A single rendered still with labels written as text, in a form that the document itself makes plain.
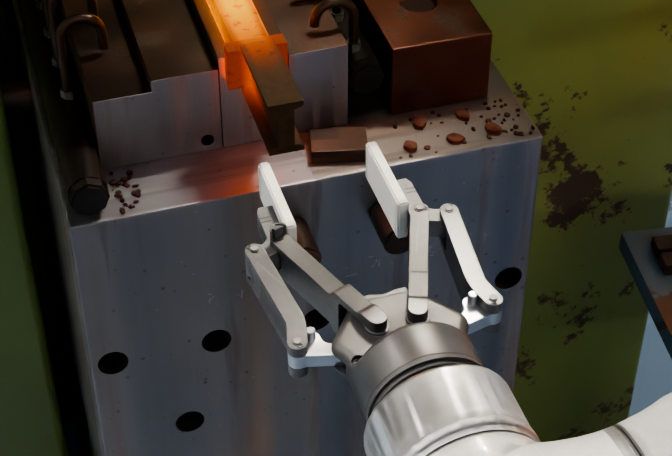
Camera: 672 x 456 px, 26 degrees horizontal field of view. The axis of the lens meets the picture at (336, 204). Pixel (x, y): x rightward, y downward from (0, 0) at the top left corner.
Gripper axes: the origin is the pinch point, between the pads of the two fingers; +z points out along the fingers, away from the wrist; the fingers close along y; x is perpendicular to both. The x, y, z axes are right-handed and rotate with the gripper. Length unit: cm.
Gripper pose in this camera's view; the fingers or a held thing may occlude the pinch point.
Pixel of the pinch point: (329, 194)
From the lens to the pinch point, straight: 97.5
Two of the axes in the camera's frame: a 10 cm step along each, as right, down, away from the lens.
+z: -2.9, -6.1, 7.3
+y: 9.6, -1.9, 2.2
